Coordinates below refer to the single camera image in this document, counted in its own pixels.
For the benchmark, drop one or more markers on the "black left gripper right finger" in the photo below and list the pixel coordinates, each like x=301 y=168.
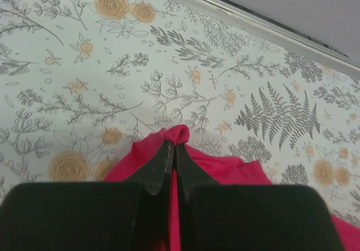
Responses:
x=249 y=216

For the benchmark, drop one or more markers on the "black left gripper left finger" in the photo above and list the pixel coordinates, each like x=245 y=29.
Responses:
x=126 y=215

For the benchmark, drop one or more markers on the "magenta pink t-shirt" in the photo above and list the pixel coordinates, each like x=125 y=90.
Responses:
x=225 y=170

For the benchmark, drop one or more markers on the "floral patterned table mat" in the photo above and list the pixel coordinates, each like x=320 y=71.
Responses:
x=82 y=80

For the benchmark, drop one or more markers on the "aluminium table frame rail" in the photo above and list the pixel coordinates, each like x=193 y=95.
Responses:
x=248 y=21

